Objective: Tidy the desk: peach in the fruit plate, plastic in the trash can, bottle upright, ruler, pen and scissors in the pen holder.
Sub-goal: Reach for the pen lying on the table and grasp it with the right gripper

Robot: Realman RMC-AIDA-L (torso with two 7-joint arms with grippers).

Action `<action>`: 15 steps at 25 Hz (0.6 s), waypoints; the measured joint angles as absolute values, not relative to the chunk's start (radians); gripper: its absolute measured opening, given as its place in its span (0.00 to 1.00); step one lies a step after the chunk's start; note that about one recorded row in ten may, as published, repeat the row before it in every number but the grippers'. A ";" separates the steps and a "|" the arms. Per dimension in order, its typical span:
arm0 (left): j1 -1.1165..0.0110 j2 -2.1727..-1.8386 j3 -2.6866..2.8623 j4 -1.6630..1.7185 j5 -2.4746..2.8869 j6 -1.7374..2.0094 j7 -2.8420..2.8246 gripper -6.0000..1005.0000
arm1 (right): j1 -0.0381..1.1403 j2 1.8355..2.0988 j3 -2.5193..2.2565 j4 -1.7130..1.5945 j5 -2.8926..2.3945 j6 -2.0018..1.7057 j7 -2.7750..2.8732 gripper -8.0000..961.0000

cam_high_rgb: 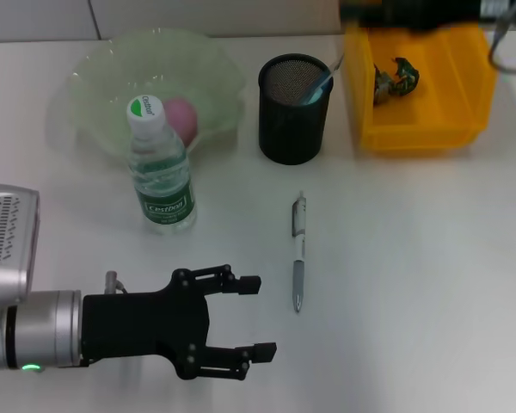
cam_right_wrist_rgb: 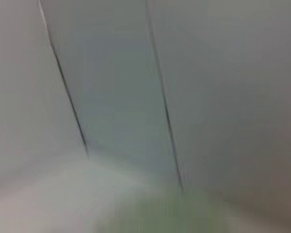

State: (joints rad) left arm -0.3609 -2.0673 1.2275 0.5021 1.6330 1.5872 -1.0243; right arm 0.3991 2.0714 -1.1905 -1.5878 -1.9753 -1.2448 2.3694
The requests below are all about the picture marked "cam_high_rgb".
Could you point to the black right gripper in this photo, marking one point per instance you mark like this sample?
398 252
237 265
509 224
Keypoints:
434 13

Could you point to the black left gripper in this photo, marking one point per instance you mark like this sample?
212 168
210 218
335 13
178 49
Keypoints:
144 324

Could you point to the transparent plastic ruler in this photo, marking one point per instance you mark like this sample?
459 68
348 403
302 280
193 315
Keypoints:
333 71

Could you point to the green plastic wrapper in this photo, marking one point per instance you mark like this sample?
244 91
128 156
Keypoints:
402 81

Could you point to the blue scissors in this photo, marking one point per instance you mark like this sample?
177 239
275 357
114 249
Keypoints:
316 96

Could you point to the clear green-label water bottle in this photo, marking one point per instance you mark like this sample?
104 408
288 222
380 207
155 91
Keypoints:
163 189

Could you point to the pink peach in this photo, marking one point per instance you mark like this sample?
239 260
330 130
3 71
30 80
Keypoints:
182 118

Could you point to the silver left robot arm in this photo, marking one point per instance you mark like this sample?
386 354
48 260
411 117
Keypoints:
38 331

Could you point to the white grey ballpoint pen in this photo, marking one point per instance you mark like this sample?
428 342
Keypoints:
299 241

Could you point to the black mesh pen holder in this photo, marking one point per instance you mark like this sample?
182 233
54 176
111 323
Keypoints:
292 129

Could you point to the green glass fruit plate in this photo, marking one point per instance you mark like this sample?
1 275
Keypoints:
103 86

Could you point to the yellow plastic bin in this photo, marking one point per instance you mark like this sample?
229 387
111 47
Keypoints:
438 116

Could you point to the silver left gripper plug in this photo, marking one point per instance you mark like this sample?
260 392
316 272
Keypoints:
112 281

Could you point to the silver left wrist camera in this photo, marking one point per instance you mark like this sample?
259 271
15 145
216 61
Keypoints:
4 245

